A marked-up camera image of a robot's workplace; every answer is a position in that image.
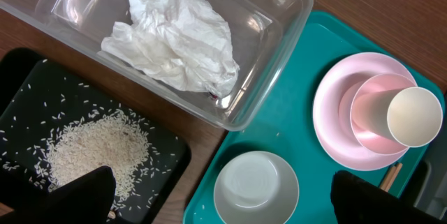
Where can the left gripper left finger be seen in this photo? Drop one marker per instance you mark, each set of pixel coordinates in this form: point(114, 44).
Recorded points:
point(87, 199)

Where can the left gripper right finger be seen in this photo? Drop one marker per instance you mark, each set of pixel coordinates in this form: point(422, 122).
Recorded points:
point(356, 201)

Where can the white rice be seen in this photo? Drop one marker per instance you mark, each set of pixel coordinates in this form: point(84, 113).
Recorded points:
point(109, 141)

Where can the grey bowl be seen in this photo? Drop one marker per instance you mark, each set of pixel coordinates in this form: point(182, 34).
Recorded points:
point(256, 187)

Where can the red snack wrapper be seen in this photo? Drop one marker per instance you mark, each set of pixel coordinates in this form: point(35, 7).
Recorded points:
point(212, 96)

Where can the white napkin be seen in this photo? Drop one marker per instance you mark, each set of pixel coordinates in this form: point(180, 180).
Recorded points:
point(183, 43)

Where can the cream paper cup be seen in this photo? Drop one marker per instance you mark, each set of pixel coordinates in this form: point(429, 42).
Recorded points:
point(410, 116)

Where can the black plastic tray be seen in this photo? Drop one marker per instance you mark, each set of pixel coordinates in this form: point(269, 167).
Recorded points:
point(39, 100)

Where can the small pink bowl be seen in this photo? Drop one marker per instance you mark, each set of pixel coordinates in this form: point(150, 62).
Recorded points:
point(370, 133)

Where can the teal plastic tray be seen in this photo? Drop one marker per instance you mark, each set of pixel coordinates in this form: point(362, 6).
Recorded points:
point(284, 123)

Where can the large pink plate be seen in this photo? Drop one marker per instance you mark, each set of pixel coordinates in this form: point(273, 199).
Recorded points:
point(332, 132)

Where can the clear plastic bin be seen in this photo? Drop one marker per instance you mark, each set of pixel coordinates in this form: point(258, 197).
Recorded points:
point(264, 34)

